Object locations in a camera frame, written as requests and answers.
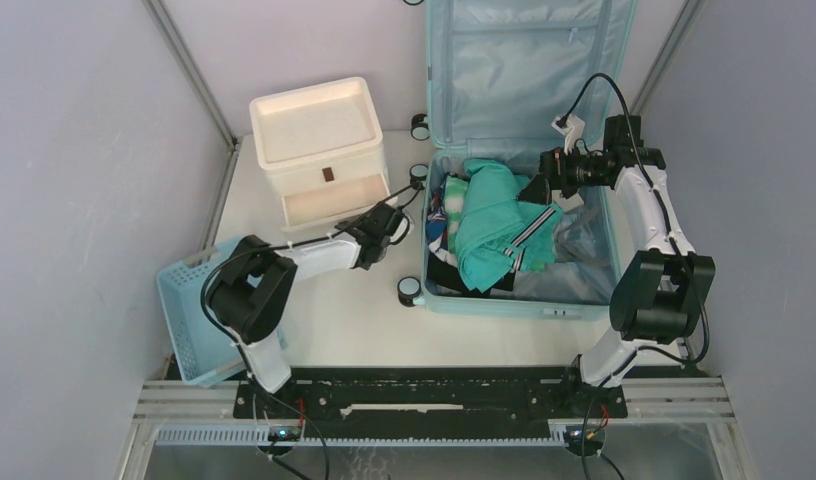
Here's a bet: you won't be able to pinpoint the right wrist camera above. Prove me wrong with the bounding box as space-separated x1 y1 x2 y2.
552 113 586 154

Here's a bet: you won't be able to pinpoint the light blue hard-shell suitcase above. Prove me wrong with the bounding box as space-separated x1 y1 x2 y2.
421 1 636 322

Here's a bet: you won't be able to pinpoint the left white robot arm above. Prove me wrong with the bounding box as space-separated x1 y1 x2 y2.
199 201 414 417

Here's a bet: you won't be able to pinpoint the dark blue patterned clothing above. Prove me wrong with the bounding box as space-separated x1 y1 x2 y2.
425 187 458 267

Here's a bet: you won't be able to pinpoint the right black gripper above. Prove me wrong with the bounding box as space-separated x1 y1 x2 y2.
517 140 609 205

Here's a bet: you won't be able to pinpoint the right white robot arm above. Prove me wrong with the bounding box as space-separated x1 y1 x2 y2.
518 113 716 416

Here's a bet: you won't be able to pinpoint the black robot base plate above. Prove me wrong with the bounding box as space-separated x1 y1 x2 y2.
233 366 628 441

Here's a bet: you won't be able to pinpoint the light blue perforated plastic basket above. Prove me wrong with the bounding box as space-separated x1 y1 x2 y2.
156 237 289 389

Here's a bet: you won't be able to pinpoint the green white patterned cloth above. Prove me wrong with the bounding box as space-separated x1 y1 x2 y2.
443 175 469 255

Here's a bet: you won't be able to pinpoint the aluminium frame rails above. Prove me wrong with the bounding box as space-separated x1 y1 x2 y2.
119 366 755 479

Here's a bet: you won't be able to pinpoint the white three-drawer storage cabinet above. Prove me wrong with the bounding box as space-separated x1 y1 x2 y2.
249 77 391 237

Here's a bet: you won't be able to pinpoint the teal folded garment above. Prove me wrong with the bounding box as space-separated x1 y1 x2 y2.
454 158 564 292

